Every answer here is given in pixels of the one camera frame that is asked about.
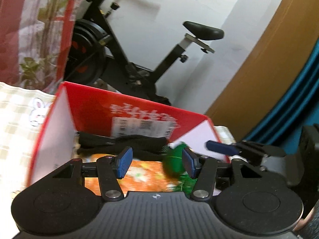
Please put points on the teal curtain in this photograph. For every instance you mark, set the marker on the teal curtain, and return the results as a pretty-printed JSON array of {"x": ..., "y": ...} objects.
[{"x": 298, "y": 107}]

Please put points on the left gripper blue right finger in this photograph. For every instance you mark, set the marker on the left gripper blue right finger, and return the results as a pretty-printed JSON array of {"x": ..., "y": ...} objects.
[{"x": 191, "y": 163}]

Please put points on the orange floral cloth in box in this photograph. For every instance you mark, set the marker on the orange floral cloth in box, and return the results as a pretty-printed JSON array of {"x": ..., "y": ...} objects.
[{"x": 146, "y": 176}]

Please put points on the black exercise bike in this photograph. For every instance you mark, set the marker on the black exercise bike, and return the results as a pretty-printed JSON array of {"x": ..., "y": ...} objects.
[{"x": 143, "y": 48}]

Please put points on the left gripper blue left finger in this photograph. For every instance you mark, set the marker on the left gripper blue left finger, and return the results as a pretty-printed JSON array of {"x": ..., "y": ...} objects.
[{"x": 123, "y": 162}]

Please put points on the red plant print backdrop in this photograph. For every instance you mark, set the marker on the red plant print backdrop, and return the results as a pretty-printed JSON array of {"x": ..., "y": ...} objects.
[{"x": 35, "y": 42}]

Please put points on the black cloth in box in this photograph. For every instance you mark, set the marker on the black cloth in box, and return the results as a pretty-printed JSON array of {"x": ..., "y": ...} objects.
[{"x": 144, "y": 148}]

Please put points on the green plush tasselled ball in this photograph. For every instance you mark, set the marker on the green plush tasselled ball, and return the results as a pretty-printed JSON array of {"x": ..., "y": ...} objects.
[{"x": 173, "y": 167}]

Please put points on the person's right hand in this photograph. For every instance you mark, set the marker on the person's right hand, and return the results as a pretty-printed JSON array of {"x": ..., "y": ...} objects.
[{"x": 304, "y": 221}]

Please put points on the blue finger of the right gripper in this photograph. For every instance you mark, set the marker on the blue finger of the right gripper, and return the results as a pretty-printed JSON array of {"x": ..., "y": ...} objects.
[{"x": 221, "y": 148}]

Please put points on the brown wooden door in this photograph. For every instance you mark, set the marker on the brown wooden door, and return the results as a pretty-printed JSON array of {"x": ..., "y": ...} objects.
[{"x": 270, "y": 69}]

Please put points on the red strawberry cardboard box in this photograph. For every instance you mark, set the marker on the red strawberry cardboard box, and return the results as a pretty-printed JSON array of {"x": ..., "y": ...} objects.
[{"x": 119, "y": 126}]

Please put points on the plaid bunny tablecloth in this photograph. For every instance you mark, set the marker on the plaid bunny tablecloth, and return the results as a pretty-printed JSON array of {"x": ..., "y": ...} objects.
[{"x": 38, "y": 131}]

